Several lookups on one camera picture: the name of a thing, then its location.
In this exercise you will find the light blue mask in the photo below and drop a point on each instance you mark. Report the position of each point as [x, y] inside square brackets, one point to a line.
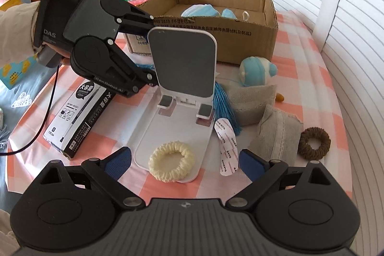
[255, 70]

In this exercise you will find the white phone stand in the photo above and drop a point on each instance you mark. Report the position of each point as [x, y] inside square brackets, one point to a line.
[180, 64]

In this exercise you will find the blue printed bedsheet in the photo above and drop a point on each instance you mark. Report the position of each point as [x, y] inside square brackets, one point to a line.
[18, 100]

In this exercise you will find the white sachet packet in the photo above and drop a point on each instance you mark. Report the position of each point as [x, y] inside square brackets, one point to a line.
[225, 148]

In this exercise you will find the pink checkered tablecloth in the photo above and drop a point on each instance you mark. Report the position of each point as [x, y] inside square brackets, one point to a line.
[300, 112]

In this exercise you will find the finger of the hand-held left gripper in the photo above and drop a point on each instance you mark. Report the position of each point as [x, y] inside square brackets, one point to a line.
[138, 20]
[129, 76]

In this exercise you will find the cream scrunchie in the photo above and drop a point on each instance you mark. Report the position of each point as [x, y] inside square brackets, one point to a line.
[156, 164]

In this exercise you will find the person's left forearm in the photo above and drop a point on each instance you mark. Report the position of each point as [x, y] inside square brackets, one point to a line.
[15, 31]

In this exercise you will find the black and white pen box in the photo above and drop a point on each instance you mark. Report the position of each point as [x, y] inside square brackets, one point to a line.
[75, 124]

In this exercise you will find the brown cardboard box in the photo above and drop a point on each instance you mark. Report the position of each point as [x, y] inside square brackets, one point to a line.
[240, 40]

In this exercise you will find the blue face mask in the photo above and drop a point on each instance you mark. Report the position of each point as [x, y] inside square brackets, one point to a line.
[229, 13]
[198, 10]

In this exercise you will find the rainbow pop-it toy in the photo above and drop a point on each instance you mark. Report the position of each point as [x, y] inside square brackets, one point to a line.
[141, 0]

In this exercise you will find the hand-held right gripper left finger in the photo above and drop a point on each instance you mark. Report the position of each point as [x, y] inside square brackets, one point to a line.
[118, 158]

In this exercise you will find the brown scrunchie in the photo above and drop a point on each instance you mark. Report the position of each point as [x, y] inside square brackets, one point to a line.
[304, 151]

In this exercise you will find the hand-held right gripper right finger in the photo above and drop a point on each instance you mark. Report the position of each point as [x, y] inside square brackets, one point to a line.
[250, 163]

